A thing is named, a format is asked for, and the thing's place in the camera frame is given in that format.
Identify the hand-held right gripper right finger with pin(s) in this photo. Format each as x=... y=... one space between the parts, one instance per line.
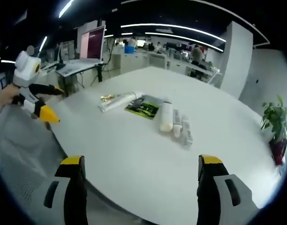
x=211 y=187

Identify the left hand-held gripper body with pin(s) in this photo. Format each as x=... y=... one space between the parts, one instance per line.
x=26 y=70

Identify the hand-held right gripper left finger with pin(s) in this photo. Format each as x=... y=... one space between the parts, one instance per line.
x=70 y=187

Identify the gold foil skincare packet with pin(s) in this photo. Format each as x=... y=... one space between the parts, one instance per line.
x=107 y=96

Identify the clear grey skincare tube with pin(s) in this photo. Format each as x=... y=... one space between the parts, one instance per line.
x=186 y=130

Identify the small white skincare tube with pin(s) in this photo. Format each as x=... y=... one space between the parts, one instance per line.
x=176 y=123

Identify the long white skincare tube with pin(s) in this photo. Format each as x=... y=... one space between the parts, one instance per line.
x=119 y=101

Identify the large white skincare bottle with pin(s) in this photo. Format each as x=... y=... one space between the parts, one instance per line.
x=166 y=116

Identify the black green skincare box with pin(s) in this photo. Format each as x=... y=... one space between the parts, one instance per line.
x=145 y=106

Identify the blue storage box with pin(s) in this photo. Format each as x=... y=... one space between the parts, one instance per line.
x=129 y=49

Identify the person's left hand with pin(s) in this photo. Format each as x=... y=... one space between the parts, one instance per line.
x=7 y=95

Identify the white standing desk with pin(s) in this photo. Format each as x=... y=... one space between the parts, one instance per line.
x=75 y=68

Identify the grey mesh office chair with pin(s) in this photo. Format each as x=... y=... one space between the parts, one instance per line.
x=21 y=150

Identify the computer monitor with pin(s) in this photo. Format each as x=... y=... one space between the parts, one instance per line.
x=92 y=44

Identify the potted green plant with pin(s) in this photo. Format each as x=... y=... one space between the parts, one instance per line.
x=275 y=129

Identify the white office counter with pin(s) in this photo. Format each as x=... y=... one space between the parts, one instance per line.
x=157 y=59

